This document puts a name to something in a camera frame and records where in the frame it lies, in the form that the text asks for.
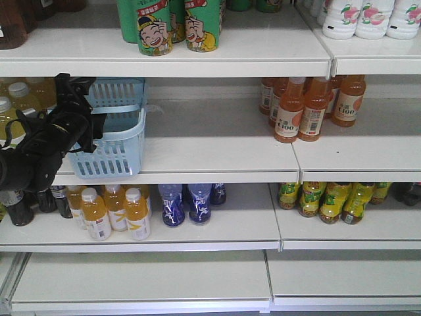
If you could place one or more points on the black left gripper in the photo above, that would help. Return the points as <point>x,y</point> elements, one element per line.
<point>72,121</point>

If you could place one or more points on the light blue plastic basket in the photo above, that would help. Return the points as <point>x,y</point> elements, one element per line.
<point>119,152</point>

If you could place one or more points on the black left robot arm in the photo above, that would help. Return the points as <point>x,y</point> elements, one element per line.
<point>33,164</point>

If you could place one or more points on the pale yellow drink bottle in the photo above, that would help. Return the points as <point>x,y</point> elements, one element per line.
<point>22,98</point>
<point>8,113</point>

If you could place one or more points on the dark tea bottle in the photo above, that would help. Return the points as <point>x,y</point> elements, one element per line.
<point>17,208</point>
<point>60,196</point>

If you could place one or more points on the orange juice bottle white label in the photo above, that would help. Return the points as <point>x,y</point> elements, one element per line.
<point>95,215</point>
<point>114,196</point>
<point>137,214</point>

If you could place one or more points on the green cartoon drink can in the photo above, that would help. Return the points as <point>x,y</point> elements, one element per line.
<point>202,24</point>
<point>153,27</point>

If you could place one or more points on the blue sports drink bottle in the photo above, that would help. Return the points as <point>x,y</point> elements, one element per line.
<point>200,211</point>
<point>172,207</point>

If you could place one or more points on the peach C100 drink bottle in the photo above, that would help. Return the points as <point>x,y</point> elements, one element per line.
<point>316,101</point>
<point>350,97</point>
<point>290,111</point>

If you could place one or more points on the white metal shelving unit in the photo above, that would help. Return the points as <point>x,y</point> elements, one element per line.
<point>203,125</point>

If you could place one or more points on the yellow iced tea bottle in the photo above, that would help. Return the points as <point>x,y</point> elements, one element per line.
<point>336,194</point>
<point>355,205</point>
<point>309,202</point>

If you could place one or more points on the white peach drink bottle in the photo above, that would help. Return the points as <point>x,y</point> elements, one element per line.
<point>341,19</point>
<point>374,18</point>

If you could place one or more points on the dark cola bottle red label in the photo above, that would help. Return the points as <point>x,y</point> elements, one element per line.
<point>406,192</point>

